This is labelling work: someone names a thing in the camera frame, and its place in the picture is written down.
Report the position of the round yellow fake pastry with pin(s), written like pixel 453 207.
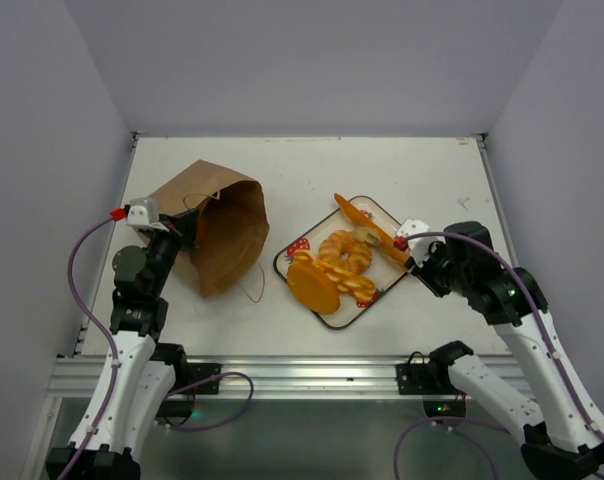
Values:
pixel 343 250

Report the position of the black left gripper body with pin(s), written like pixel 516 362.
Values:
pixel 162 250

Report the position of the strawberry pattern tray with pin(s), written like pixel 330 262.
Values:
pixel 382 272

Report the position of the long orange fake baguette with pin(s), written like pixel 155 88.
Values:
pixel 386 247

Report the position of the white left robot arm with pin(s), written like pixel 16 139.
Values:
pixel 139 370

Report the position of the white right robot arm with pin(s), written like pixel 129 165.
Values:
pixel 560 429

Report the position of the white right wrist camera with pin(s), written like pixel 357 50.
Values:
pixel 418 248

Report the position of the brown paper bag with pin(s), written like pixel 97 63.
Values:
pixel 232 226

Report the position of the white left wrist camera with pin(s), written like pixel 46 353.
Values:
pixel 143 214

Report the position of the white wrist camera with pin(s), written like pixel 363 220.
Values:
pixel 143 214
pixel 418 248

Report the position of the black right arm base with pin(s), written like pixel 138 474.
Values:
pixel 419 377

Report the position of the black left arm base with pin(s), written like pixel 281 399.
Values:
pixel 177 409

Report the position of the aluminium front frame rail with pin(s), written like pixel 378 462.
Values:
pixel 277 377

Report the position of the small pale fake bun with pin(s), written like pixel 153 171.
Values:
pixel 367 235

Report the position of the round orange fake bread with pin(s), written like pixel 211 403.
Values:
pixel 312 288

